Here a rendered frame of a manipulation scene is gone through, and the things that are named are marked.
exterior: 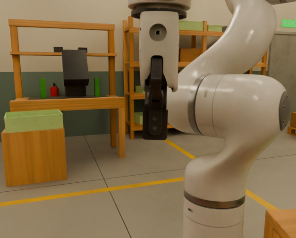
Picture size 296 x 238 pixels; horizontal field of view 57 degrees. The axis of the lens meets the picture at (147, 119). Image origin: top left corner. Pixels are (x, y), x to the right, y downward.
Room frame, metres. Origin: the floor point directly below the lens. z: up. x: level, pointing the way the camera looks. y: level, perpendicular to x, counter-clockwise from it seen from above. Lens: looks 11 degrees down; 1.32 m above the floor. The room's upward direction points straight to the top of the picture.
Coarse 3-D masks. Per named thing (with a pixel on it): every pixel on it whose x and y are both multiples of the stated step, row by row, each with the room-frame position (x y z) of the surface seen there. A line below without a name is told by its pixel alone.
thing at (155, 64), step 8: (152, 56) 0.35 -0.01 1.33; (160, 56) 0.35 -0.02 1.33; (152, 64) 0.33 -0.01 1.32; (160, 64) 0.33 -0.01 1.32; (152, 72) 0.32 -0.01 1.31; (160, 72) 0.32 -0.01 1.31; (152, 80) 0.31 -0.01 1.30; (160, 80) 0.31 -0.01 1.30; (152, 88) 0.31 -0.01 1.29; (160, 88) 0.31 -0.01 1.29; (152, 96) 0.32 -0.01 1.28
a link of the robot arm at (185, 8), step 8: (128, 0) 0.38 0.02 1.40; (136, 0) 0.36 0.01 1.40; (144, 0) 0.36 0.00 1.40; (152, 0) 0.36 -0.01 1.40; (160, 0) 0.35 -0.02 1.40; (168, 0) 0.35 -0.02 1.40; (176, 0) 0.35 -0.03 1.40; (184, 0) 0.36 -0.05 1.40; (136, 8) 0.38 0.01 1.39; (176, 8) 0.37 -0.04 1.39; (184, 8) 0.39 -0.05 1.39
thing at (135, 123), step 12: (132, 24) 5.01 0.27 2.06; (180, 24) 5.37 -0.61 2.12; (192, 24) 5.43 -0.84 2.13; (204, 24) 5.47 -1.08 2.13; (132, 36) 5.01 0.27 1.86; (192, 36) 5.90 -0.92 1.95; (204, 36) 5.47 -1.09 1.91; (132, 48) 5.01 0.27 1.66; (180, 48) 5.42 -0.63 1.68; (192, 48) 5.88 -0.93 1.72; (204, 48) 5.47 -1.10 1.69; (132, 60) 5.01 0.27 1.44; (180, 60) 5.42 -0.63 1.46; (192, 60) 5.48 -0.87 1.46; (264, 60) 5.94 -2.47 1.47; (132, 72) 5.00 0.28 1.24; (264, 72) 5.95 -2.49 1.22; (132, 84) 5.00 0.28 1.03; (132, 96) 4.96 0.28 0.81; (144, 96) 5.04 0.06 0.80; (132, 108) 5.00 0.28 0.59; (132, 120) 5.00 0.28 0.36; (132, 132) 5.00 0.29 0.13
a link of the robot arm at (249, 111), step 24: (216, 96) 0.46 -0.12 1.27; (240, 96) 0.44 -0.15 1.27; (264, 96) 0.42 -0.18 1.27; (288, 96) 0.45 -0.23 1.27; (216, 120) 0.46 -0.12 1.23; (240, 120) 0.43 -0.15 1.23; (264, 120) 0.41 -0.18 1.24; (240, 144) 0.43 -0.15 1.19; (264, 144) 0.43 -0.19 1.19; (192, 168) 0.50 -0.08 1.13; (216, 168) 0.45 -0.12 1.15; (240, 168) 0.45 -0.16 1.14; (192, 192) 0.48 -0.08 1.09; (216, 192) 0.46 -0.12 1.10; (240, 192) 0.47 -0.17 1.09
